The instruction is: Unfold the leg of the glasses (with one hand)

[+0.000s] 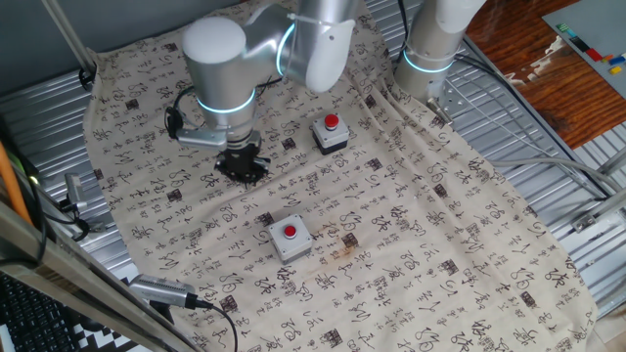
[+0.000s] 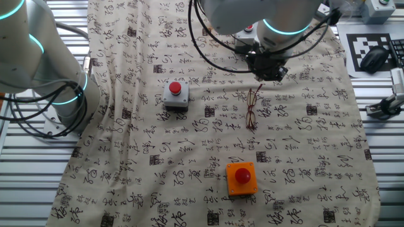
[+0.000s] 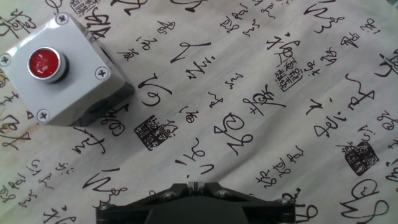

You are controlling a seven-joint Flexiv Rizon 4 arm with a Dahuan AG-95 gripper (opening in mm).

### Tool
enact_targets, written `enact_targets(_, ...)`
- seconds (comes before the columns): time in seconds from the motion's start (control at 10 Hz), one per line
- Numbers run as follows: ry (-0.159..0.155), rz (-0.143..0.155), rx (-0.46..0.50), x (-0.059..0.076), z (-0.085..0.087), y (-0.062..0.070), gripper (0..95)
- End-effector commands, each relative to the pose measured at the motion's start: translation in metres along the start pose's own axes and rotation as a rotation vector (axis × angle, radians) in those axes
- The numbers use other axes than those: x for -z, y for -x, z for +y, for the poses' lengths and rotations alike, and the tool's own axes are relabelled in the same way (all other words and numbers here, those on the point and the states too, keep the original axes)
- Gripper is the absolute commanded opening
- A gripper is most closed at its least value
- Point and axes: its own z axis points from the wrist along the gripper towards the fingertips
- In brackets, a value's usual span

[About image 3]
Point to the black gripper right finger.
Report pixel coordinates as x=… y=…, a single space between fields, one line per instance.
x=264 y=208

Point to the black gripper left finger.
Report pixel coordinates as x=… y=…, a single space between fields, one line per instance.
x=133 y=205

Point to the beige calligraphy print tablecloth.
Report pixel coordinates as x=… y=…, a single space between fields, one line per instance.
x=248 y=109

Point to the grey box flat red button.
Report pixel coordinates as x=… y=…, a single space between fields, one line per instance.
x=77 y=93

